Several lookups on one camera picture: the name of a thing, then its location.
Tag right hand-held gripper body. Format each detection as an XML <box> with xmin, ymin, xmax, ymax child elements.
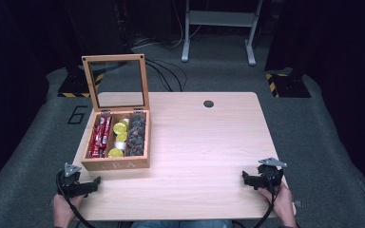
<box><xmin>256</xmin><ymin>157</ymin><xmax>288</xmax><ymax>192</ymax></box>

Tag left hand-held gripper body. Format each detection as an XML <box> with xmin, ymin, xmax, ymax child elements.
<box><xmin>56</xmin><ymin>162</ymin><xmax>91</xmax><ymax>200</ymax></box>

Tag person's right hand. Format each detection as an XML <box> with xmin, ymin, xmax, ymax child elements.
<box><xmin>257</xmin><ymin>182</ymin><xmax>298</xmax><ymax>228</ymax></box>

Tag person's left hand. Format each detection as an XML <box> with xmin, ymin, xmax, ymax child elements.
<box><xmin>52</xmin><ymin>192</ymin><xmax>86</xmax><ymax>228</ymax></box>

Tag pile of red stick packets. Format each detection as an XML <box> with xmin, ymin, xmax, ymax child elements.
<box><xmin>87</xmin><ymin>115</ymin><xmax>113</xmax><ymax>159</ymax></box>

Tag pile of dark wrapped packets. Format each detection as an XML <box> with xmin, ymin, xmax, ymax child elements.
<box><xmin>125</xmin><ymin>113</ymin><xmax>147</xmax><ymax>157</ymax></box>

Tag wooden box with glass lid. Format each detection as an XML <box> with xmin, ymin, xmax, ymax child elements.
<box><xmin>80</xmin><ymin>53</ymin><xmax>152</xmax><ymax>172</ymax></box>

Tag black striped stand base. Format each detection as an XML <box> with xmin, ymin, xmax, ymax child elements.
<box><xmin>56</xmin><ymin>62</ymin><xmax>106</xmax><ymax>99</ymax></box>
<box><xmin>264</xmin><ymin>69</ymin><xmax>312</xmax><ymax>99</ymax></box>

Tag white metal stand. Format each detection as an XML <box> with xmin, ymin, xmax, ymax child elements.
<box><xmin>181</xmin><ymin>0</ymin><xmax>264</xmax><ymax>67</ymax></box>

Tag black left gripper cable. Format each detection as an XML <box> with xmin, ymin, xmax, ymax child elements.
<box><xmin>54</xmin><ymin>170</ymin><xmax>98</xmax><ymax>228</ymax></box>

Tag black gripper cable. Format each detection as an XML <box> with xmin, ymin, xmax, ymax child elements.
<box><xmin>54</xmin><ymin>170</ymin><xmax>98</xmax><ymax>228</ymax></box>
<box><xmin>252</xmin><ymin>172</ymin><xmax>277</xmax><ymax>228</ymax></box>

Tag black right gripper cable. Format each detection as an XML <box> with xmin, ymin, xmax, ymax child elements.
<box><xmin>252</xmin><ymin>172</ymin><xmax>277</xmax><ymax>228</ymax></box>

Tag black floor cables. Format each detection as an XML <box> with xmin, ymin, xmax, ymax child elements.
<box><xmin>144</xmin><ymin>58</ymin><xmax>188</xmax><ymax>93</ymax></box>

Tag white floor cables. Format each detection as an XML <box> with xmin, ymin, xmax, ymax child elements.
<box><xmin>130</xmin><ymin>0</ymin><xmax>211</xmax><ymax>50</ymax></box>

